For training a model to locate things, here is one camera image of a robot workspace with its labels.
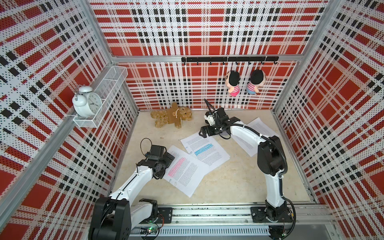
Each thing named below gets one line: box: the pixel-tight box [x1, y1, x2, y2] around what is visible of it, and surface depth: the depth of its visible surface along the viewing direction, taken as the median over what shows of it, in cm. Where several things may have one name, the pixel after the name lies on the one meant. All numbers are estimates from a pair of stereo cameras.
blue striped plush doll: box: [246, 69, 267, 95], surface depth 97 cm
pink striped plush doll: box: [225, 70, 240, 97], surface depth 97 cm
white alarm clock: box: [72, 84, 103, 118], surface depth 63 cm
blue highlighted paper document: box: [180, 134, 231, 166], surface depth 100 cm
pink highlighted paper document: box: [163, 145, 210, 198], surface depth 90 cm
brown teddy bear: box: [150, 102, 193, 129], surface depth 110 cm
